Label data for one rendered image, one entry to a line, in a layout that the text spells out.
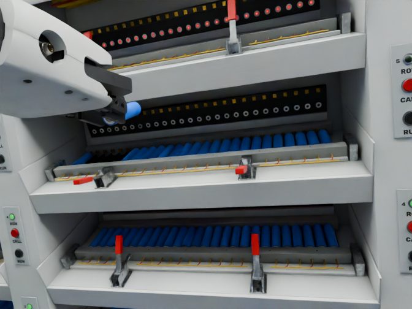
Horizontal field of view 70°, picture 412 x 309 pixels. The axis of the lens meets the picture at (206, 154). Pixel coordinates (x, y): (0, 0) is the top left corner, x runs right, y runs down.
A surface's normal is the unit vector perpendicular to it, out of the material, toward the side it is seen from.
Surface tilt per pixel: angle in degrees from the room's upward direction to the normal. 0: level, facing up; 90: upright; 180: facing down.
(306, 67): 106
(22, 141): 90
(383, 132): 90
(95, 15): 90
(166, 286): 17
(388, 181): 90
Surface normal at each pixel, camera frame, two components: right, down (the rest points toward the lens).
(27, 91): 0.18, 0.97
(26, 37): 0.91, -0.07
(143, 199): -0.21, 0.41
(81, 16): -0.25, 0.14
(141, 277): -0.18, -0.91
